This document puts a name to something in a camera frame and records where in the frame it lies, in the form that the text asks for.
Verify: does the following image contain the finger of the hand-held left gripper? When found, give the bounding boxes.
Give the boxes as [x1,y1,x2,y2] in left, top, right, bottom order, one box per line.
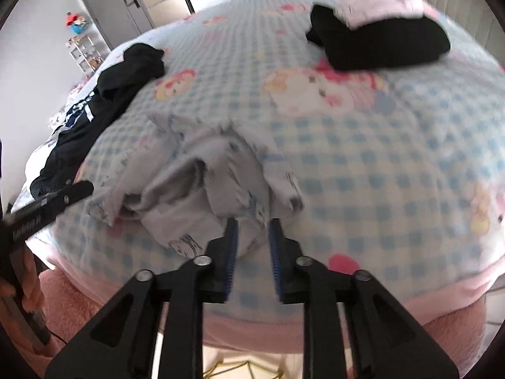
[39,181,94,222]

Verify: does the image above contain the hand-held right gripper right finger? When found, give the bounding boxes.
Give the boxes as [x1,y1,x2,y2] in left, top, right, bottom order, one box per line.
[267,218,460,379]

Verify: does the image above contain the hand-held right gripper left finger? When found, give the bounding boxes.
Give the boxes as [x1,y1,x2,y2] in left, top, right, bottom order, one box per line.
[44,218,240,379]

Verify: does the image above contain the white cartoon print pajama pants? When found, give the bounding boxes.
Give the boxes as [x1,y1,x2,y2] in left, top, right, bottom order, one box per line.
[89,112,304,258]

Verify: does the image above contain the person's left hand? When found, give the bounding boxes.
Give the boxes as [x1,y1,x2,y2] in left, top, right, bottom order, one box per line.
[0,250,43,310]

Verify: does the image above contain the pink fuzzy bed sheet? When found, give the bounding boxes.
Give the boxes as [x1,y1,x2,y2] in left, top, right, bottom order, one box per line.
[0,268,487,379]

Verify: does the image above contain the black jacket pile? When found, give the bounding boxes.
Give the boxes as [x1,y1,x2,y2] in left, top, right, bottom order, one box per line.
[29,43,165,202]

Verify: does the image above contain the blue checkered cartoon blanket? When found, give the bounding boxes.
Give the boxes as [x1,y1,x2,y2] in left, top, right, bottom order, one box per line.
[24,0,505,326]

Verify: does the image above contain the white shelf rack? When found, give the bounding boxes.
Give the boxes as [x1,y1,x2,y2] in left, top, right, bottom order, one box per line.
[67,33,105,74]

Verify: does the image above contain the red and blue toy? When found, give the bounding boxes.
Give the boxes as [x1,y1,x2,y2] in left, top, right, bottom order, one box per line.
[65,11,92,36]

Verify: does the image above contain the grey door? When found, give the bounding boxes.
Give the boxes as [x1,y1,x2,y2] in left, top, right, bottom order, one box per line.
[75,0,155,48]

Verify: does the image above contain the white refrigerator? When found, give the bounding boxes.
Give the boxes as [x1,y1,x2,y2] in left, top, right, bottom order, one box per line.
[136,0,195,29]

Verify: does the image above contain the folded black garment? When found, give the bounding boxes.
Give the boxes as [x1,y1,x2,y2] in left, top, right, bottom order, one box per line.
[306,3,451,71]

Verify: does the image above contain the folded pink garment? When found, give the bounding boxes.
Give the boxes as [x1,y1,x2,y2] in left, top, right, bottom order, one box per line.
[335,0,425,30]

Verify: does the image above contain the grey padded headboard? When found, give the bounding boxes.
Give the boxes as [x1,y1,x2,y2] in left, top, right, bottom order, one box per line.
[355,0,505,61]

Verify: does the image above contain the gold wire basket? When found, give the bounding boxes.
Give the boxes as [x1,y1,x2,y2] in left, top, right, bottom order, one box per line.
[205,358,285,379]

